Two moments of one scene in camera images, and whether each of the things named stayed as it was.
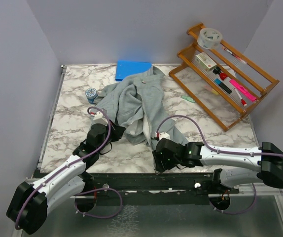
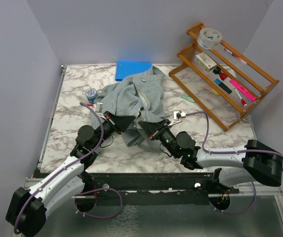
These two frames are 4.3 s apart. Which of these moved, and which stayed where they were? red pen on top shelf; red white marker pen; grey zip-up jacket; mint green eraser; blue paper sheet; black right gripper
Moved: grey zip-up jacket; black right gripper
Stayed: mint green eraser; red pen on top shelf; blue paper sheet; red white marker pen
